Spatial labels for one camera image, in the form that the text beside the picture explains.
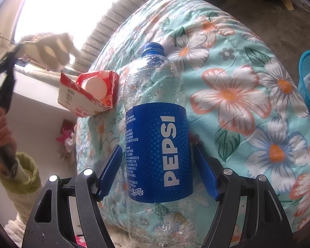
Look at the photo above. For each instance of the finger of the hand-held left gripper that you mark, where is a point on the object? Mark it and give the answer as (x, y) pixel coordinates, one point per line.
(6, 82)

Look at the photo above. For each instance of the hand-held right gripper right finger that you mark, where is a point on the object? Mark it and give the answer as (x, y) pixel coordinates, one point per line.
(206, 175)

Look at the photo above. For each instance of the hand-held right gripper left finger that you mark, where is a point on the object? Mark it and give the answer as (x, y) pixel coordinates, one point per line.
(111, 170)

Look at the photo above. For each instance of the clear plastic bottle blue cap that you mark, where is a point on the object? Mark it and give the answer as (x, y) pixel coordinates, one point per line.
(155, 139)

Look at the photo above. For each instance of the red and white paper bag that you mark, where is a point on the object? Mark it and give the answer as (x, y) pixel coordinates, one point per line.
(72, 98)

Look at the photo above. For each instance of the blue plastic basket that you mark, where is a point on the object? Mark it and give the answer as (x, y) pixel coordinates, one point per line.
(308, 64)

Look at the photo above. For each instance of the person's left hand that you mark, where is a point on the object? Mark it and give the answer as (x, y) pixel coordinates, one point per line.
(0, 129)

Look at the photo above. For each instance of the white round container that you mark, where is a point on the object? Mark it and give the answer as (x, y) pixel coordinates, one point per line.
(97, 87)

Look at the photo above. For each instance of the metal window railing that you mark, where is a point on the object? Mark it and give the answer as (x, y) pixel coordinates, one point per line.
(106, 28)

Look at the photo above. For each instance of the floral teal blanket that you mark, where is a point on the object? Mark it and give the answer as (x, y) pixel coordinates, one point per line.
(222, 56)

